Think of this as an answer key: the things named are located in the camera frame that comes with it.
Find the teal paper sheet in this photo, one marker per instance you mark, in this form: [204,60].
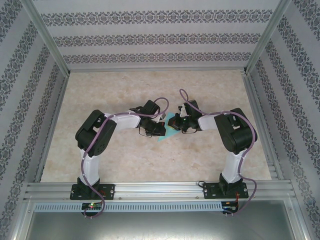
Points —
[165,137]

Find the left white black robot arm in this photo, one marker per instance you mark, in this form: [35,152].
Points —
[92,135]

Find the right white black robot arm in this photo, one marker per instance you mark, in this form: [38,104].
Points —
[237,135]

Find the grey metal sheet panel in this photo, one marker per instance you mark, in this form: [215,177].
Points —
[160,227]

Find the aluminium mounting beam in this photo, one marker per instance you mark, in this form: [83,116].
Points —
[155,190]

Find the aluminium rear frame rail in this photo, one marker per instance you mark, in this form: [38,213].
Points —
[155,69]

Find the aluminium side frame rail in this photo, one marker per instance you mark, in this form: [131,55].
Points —
[254,100]
[59,100]

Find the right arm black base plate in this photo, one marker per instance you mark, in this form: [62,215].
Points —
[210,191]

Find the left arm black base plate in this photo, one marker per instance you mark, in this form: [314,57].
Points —
[110,190]

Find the aluminium frame post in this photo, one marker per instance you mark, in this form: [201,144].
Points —
[45,30]
[270,32]

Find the aluminium lower frame beam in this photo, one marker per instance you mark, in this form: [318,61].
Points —
[297,220]
[21,220]

